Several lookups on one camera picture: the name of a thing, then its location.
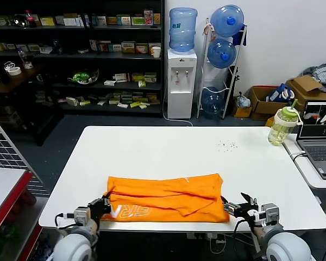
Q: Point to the pink floral tall box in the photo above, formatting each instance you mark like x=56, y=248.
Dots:
x=149, y=17

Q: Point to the clear purple plastic bottle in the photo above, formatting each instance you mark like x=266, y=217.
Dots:
x=22, y=55

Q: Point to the green and white medicine box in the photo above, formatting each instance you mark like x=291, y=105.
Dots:
x=101, y=21

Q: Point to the upright blue water jug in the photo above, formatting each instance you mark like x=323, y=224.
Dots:
x=183, y=30

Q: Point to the pink hanging rag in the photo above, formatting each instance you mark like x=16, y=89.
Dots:
x=208, y=31

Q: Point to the red and white medicine box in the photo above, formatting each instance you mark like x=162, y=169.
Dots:
x=142, y=48

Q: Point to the white paper cup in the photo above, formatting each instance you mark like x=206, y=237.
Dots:
x=156, y=53

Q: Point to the white table with red edge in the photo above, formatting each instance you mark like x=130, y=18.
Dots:
x=2, y=185

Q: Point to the blue water jug with cap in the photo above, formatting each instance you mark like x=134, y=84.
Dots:
x=226, y=20
x=220, y=54

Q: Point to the orange medicine box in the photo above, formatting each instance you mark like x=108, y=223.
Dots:
x=157, y=19

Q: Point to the grey plastic bag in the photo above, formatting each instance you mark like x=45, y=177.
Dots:
x=243, y=102

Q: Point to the pile of grey blue clothes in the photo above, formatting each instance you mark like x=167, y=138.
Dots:
x=325, y=73

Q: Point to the open cardboard box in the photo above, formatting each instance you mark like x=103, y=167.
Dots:
x=261, y=107

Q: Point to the shiny dark glass bowl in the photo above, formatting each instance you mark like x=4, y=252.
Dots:
x=21, y=21

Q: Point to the large brown cardboard box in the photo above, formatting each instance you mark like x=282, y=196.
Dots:
x=304, y=84

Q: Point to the cola bottle with red cap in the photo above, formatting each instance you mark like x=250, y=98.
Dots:
x=31, y=20

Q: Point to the clear bottle with green lid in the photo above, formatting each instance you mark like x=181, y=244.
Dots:
x=281, y=130

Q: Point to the scattered dark crumbs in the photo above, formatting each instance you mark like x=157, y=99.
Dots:
x=229, y=144

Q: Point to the orange t-shirt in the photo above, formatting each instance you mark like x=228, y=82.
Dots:
x=165, y=195

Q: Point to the white water dispenser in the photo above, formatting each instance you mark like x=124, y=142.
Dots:
x=181, y=92

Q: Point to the blue water jug without cap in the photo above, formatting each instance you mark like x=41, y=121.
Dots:
x=212, y=103

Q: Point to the white side table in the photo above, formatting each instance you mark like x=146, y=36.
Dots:
x=304, y=171

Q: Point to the green item in plastic bag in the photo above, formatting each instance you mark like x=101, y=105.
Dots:
x=82, y=77

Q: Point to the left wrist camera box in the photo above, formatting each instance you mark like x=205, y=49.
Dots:
x=82, y=216

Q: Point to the light green medicine box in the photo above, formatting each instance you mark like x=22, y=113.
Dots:
x=138, y=21

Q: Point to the small blue bottle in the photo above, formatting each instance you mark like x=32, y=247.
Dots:
x=57, y=47

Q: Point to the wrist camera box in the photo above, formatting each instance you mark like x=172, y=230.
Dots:
x=267, y=213
x=82, y=216

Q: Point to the yellow label medicine box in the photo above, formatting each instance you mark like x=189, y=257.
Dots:
x=129, y=47

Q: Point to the black metal shelving unit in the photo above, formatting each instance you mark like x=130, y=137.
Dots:
x=125, y=57

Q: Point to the white tape roll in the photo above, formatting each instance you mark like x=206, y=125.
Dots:
x=15, y=72

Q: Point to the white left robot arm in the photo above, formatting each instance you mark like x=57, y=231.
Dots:
x=73, y=244

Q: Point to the teal medicine box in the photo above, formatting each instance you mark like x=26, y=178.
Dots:
x=124, y=20

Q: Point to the small yellow cardboard box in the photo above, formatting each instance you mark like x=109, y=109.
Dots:
x=242, y=112

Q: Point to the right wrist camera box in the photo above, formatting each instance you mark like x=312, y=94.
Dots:
x=267, y=213

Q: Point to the black tumbler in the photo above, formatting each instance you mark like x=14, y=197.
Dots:
x=3, y=74

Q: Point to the black folded stand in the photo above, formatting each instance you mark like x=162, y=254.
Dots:
x=232, y=81

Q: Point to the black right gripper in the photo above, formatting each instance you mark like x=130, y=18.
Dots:
x=247, y=213

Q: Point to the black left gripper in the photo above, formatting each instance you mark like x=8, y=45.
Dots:
x=97, y=210

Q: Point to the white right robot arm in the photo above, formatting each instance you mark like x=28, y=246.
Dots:
x=285, y=246

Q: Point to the grey open laptop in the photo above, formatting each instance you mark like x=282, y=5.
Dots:
x=321, y=152

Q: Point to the white box with red stripe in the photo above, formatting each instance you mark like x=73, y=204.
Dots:
x=122, y=77

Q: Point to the white flat carton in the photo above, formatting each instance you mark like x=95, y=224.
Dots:
x=70, y=22

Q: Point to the small white flat box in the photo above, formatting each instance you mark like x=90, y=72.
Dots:
x=110, y=83

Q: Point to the brown wooden desk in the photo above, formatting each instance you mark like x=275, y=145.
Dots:
x=16, y=81

